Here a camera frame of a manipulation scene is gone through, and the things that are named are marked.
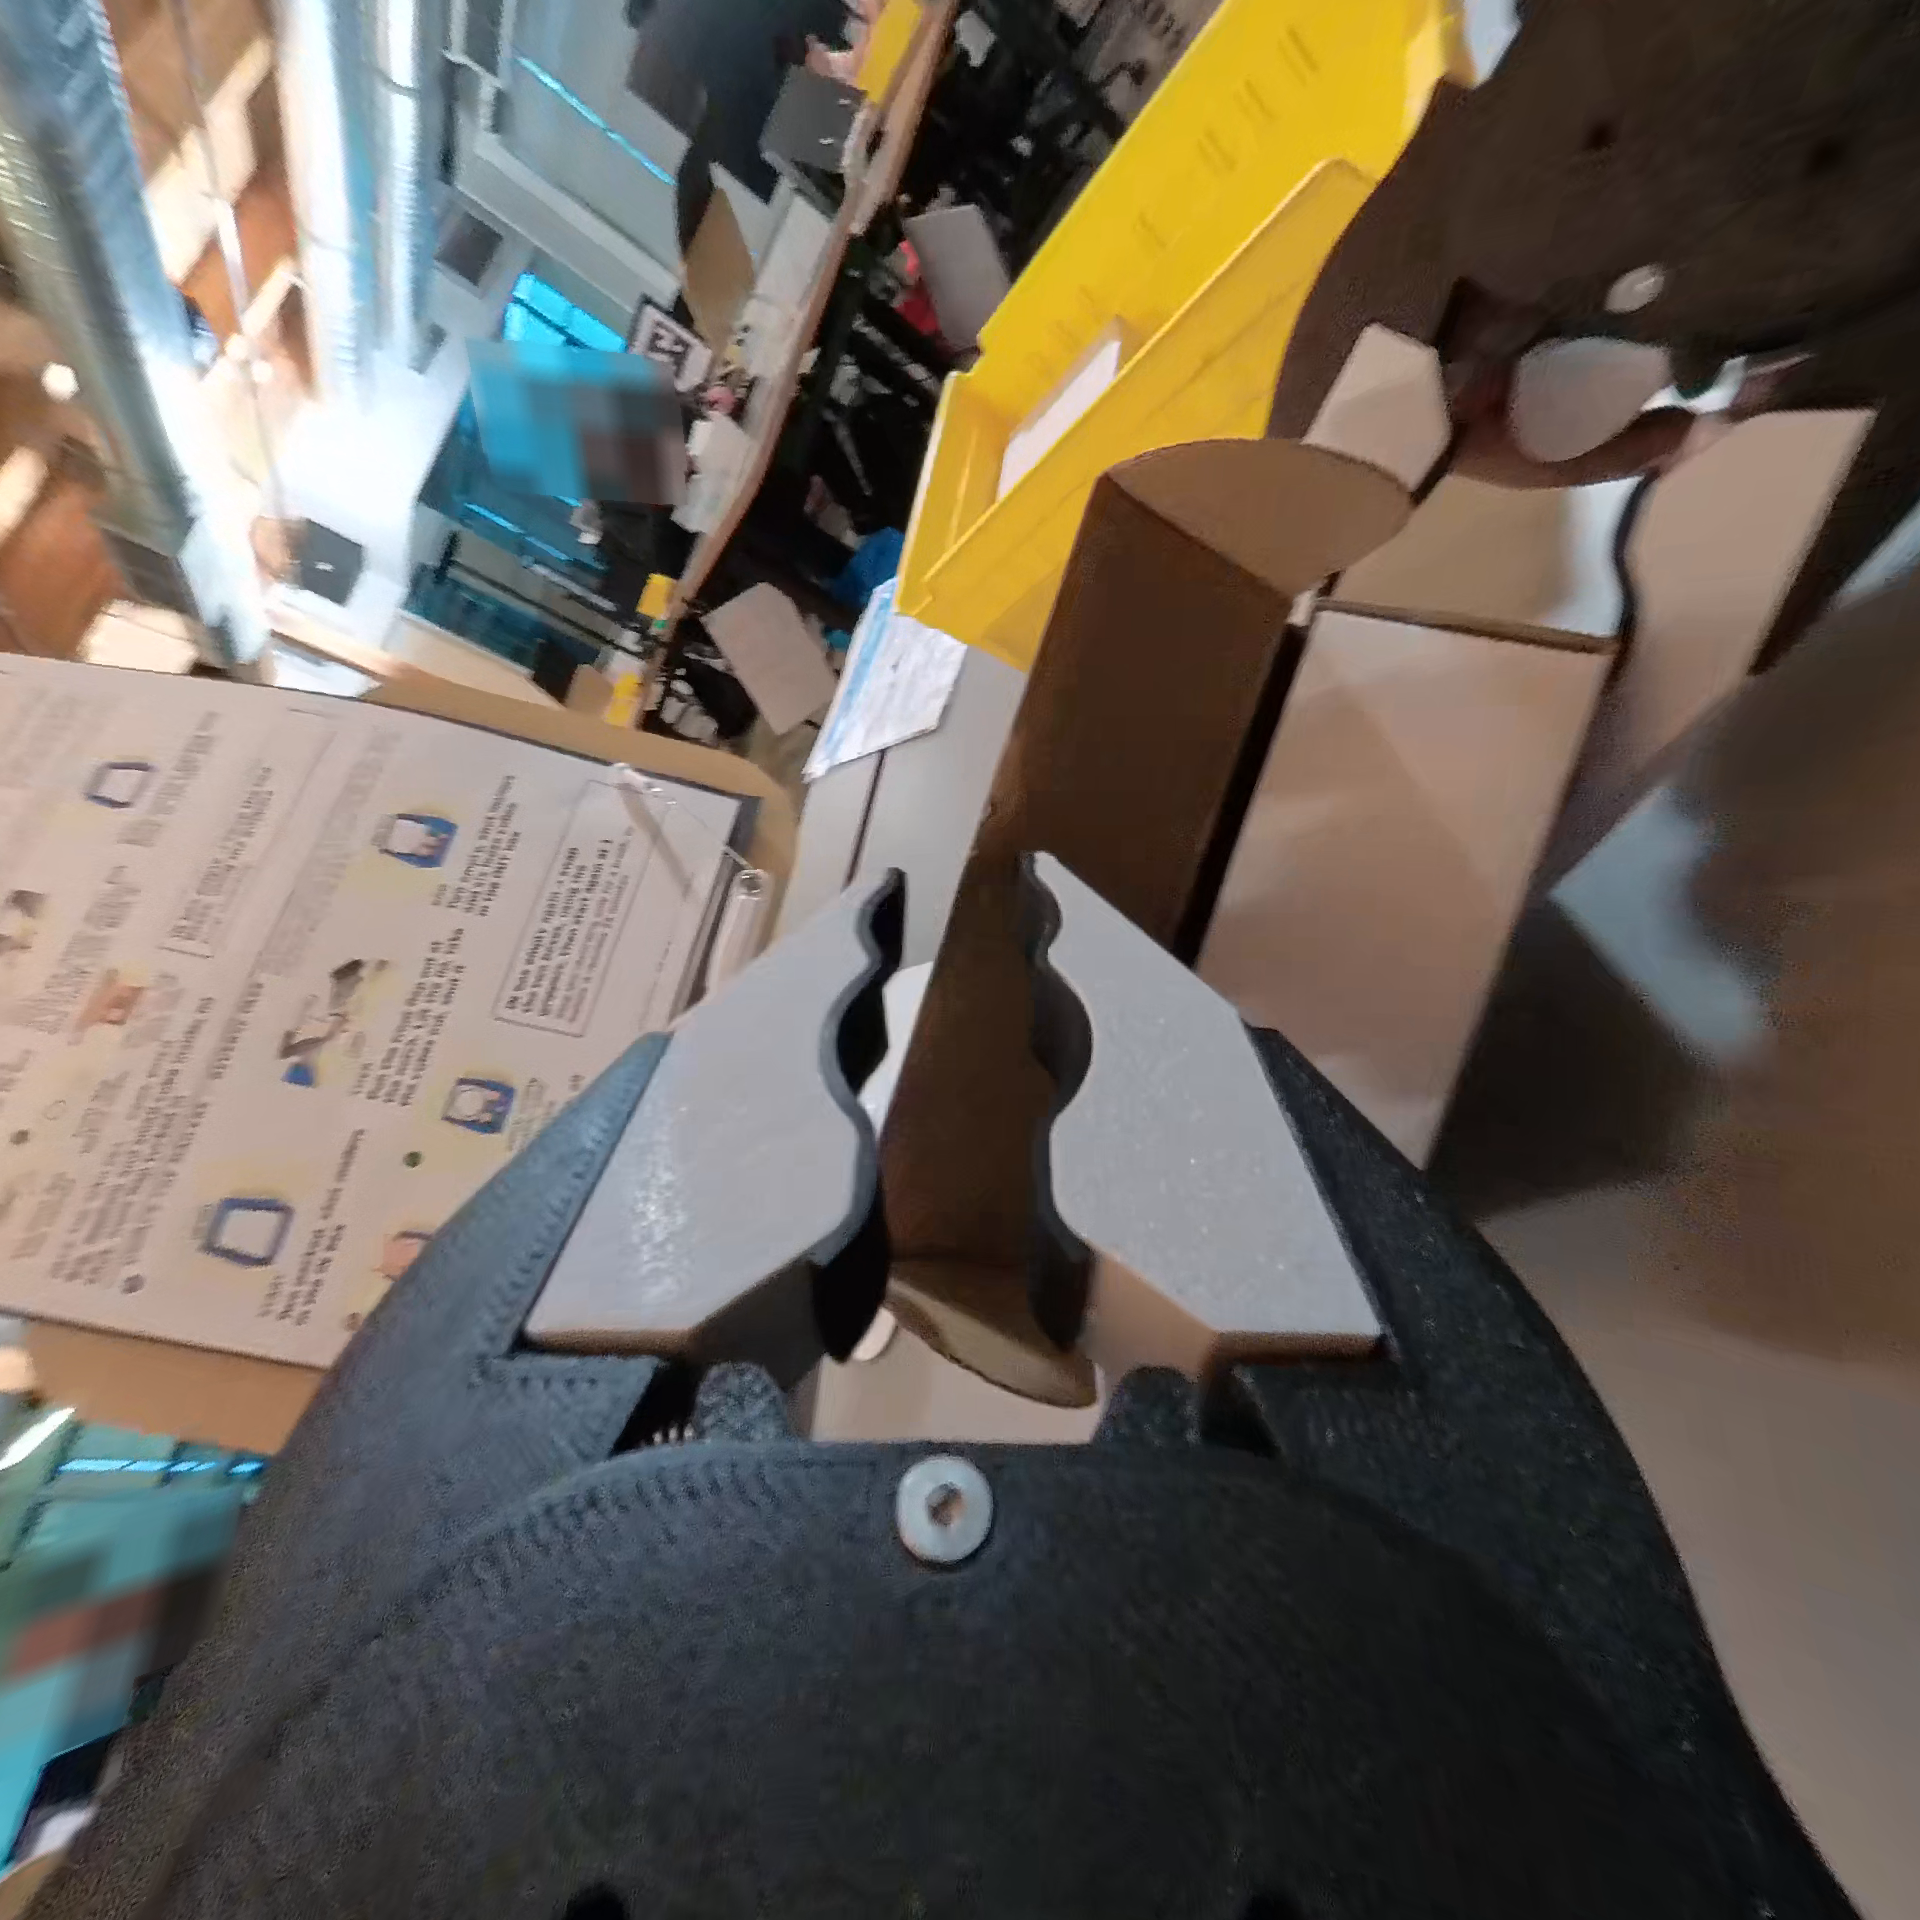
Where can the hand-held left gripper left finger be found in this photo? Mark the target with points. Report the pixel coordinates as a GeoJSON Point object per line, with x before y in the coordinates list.
{"type": "Point", "coordinates": [706, 1184]}

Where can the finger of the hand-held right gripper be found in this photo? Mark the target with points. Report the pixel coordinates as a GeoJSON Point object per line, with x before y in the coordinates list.
{"type": "Point", "coordinates": [1500, 546]}
{"type": "Point", "coordinates": [1740, 570]}

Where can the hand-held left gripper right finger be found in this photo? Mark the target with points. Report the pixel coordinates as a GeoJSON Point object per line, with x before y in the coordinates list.
{"type": "Point", "coordinates": [1215, 1184]}

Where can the white cardboard box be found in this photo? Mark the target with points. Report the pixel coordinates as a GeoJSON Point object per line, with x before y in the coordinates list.
{"type": "Point", "coordinates": [1067, 411]}
{"type": "Point", "coordinates": [1126, 720]}

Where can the yellow storage bin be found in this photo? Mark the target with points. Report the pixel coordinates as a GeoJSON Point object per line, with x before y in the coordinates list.
{"type": "Point", "coordinates": [1202, 182]}

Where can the grey desk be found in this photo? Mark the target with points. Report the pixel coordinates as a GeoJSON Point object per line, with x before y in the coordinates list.
{"type": "Point", "coordinates": [1724, 1501]}

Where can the instruction sheet on stand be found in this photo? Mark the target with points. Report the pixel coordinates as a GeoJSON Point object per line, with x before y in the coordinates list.
{"type": "Point", "coordinates": [301, 974]}

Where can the laminated instruction sheet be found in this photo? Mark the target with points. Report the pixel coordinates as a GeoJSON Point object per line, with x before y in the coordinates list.
{"type": "Point", "coordinates": [893, 691]}

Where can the beige sign board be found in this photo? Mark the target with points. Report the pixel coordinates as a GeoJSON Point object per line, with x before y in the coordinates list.
{"type": "Point", "coordinates": [773, 653]}

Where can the wooden stand board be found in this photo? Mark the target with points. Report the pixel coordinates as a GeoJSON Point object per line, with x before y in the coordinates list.
{"type": "Point", "coordinates": [150, 1394]}

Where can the long wooden table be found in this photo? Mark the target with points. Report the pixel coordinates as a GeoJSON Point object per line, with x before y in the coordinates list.
{"type": "Point", "coordinates": [810, 299]}

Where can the black white marker tag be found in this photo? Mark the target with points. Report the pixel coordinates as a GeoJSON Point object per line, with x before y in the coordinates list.
{"type": "Point", "coordinates": [676, 345]}

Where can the narrow silver duct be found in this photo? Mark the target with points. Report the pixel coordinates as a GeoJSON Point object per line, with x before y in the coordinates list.
{"type": "Point", "coordinates": [346, 182]}

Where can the silver ventilation duct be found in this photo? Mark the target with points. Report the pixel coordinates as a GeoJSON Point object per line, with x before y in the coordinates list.
{"type": "Point", "coordinates": [76, 299]}

